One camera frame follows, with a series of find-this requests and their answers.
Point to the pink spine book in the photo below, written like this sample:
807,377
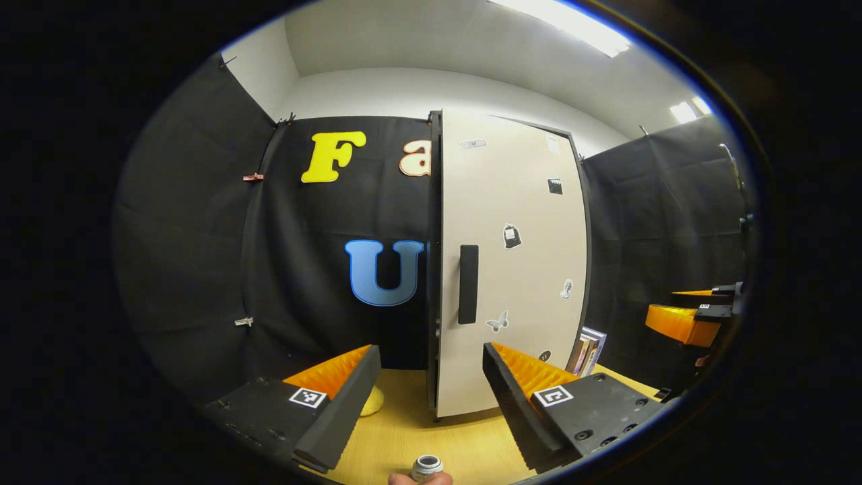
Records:
576,356

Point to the silver clothes peg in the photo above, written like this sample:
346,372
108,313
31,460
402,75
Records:
244,322

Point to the black backdrop cloth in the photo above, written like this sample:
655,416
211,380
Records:
202,236

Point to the white spine book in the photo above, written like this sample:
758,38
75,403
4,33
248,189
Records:
586,357

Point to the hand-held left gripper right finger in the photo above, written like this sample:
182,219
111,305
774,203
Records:
522,411

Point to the small ceiling light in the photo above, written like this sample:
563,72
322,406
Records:
690,110

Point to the yellow plush toy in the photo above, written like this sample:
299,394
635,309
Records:
374,403

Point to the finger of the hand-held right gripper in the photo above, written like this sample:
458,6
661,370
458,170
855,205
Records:
726,289
714,312

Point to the lavender cover book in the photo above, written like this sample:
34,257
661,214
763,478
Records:
597,345

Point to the white bottle green label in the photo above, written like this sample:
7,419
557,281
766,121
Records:
427,466

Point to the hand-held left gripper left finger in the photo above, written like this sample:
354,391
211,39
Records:
337,421

